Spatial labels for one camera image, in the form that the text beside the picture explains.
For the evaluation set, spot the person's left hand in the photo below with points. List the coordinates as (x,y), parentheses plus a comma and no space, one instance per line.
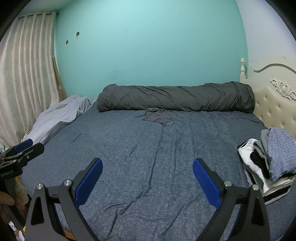
(6,198)

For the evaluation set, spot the grey t-shirt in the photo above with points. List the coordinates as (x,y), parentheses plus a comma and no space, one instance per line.
(159,117)

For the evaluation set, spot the stack of folded clothes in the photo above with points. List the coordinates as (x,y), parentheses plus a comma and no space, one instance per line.
(254,166)

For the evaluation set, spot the cream tufted headboard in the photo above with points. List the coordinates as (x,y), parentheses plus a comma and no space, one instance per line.
(272,102)

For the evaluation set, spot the light grey blanket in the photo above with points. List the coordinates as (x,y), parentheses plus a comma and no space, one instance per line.
(57,115)

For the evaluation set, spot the bed with blue sheet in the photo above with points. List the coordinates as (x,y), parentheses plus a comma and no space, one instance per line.
(143,150)

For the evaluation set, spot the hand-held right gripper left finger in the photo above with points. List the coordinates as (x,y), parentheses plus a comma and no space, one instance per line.
(89,180)

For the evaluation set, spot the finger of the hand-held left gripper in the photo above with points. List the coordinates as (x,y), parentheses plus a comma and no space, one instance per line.
(24,144)
(32,151)

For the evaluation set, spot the cream curtain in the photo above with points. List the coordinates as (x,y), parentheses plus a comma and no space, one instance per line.
(25,76)

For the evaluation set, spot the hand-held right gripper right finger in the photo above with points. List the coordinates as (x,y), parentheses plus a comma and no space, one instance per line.
(205,180)

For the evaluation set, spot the rolled dark grey duvet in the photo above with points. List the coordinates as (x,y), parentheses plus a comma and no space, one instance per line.
(175,97)

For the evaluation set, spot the wooden plank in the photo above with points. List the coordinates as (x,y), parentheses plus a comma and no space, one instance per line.
(59,81)

